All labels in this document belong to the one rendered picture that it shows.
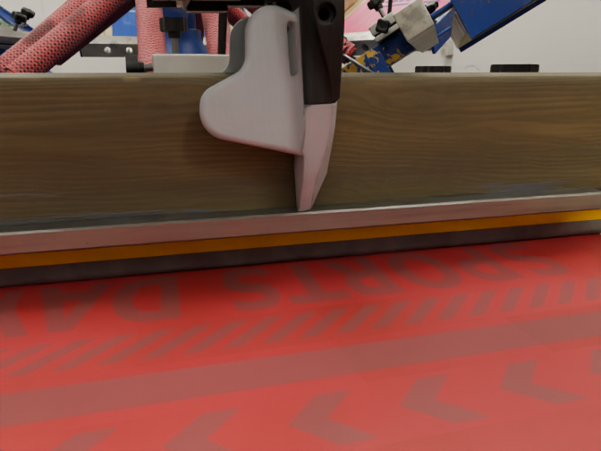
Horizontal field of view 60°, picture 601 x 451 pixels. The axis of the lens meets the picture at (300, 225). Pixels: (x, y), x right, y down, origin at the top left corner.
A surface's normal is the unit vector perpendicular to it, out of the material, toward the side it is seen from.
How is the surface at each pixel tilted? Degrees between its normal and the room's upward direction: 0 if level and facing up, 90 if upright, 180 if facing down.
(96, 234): 90
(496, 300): 0
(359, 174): 90
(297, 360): 0
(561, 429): 0
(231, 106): 83
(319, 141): 103
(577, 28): 90
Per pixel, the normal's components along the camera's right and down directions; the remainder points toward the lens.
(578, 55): -0.97, 0.07
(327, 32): 0.26, 0.43
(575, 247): 0.00, -0.96
